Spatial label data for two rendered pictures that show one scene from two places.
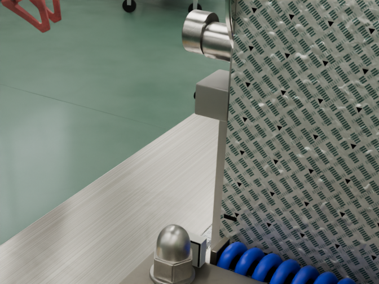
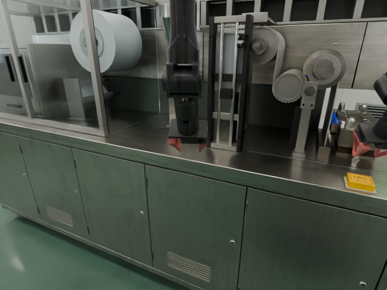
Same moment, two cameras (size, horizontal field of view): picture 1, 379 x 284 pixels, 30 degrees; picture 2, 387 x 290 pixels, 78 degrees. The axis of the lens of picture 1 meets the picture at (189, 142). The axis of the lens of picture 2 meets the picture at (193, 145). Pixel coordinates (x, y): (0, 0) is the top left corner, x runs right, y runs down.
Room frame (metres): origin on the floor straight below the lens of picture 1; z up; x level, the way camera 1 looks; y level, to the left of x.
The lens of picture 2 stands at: (1.13, 0.89, 1.32)
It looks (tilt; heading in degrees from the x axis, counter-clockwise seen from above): 22 degrees down; 267
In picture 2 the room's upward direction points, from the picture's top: straight up
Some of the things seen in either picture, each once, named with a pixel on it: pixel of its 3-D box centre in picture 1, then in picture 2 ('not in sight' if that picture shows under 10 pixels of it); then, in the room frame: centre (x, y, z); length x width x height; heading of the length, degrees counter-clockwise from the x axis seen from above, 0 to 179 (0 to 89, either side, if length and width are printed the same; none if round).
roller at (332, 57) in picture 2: not in sight; (322, 67); (0.52, -0.17, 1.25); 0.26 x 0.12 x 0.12; 63
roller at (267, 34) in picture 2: not in sight; (265, 46); (0.74, -0.29, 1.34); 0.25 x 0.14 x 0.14; 63
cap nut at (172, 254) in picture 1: (173, 251); (350, 122); (0.47, 0.01, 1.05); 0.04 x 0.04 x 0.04
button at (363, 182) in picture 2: not in sight; (359, 182); (0.54, 0.22, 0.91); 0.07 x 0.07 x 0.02; 63
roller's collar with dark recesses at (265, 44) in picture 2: not in sight; (259, 46); (0.81, -0.15, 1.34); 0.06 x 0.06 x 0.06; 63
